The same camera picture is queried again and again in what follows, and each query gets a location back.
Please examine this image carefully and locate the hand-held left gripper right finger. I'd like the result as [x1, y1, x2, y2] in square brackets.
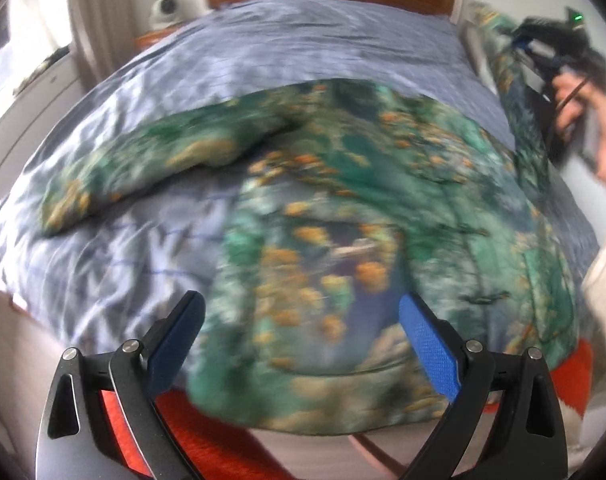
[399, 292, 570, 480]

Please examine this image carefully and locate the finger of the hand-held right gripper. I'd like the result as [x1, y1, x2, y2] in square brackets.
[510, 16, 548, 58]

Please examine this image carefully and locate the wooden nightstand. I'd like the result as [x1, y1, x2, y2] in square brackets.
[134, 29, 176, 52]

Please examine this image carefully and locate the person's cream top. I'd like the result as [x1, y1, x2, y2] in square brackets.
[563, 225, 606, 466]

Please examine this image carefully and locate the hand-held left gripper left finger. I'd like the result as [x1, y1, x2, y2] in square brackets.
[35, 290, 206, 480]

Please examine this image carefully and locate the green floral jacket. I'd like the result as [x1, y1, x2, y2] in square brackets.
[40, 2, 584, 434]

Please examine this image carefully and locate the white round camera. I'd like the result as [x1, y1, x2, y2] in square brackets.
[148, 0, 182, 28]

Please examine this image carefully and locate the blue checked bedsheet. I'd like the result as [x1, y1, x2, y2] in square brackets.
[0, 0, 602, 361]

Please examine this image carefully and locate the beige curtain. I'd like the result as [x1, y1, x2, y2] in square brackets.
[65, 0, 148, 96]

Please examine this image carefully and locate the window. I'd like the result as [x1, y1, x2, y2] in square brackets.
[0, 0, 76, 108]

